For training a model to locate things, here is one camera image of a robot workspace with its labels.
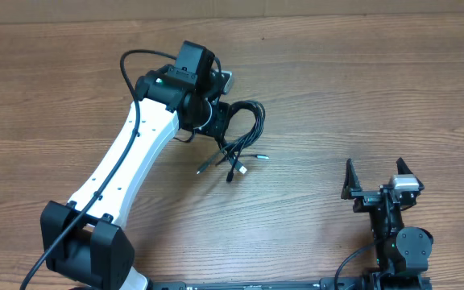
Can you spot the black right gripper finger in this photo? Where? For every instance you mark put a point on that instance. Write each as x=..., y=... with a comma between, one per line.
x=402, y=167
x=351, y=187

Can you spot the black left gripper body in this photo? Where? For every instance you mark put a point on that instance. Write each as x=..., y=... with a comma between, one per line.
x=217, y=120

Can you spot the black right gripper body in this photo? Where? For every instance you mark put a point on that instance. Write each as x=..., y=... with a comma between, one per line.
x=366, y=200

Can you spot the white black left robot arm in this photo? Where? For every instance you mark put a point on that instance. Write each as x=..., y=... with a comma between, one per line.
x=84, y=239

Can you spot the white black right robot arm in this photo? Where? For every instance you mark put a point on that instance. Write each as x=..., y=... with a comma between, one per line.
x=402, y=252

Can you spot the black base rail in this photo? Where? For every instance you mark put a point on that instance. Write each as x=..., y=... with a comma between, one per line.
x=256, y=285

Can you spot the cardboard back wall panel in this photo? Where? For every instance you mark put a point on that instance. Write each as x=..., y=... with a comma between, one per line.
x=66, y=11

